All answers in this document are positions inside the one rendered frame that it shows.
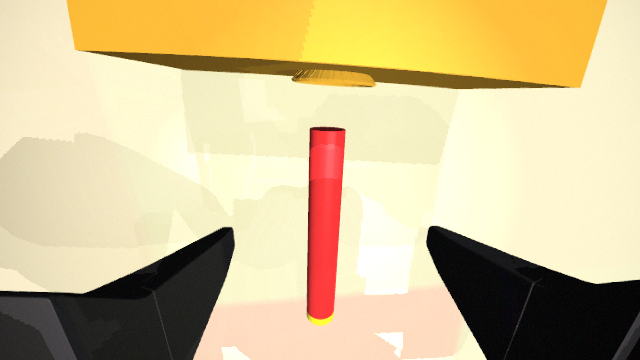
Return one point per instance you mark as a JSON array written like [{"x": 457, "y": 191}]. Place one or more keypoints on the yellow block with round hole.
[{"x": 453, "y": 44}]

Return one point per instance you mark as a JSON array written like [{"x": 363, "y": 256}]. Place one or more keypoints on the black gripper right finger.
[{"x": 518, "y": 310}]

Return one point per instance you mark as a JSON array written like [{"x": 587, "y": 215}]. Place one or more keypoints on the red cylinder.
[{"x": 326, "y": 159}]

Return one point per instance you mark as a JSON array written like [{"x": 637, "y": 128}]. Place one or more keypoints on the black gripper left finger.
[{"x": 158, "y": 312}]

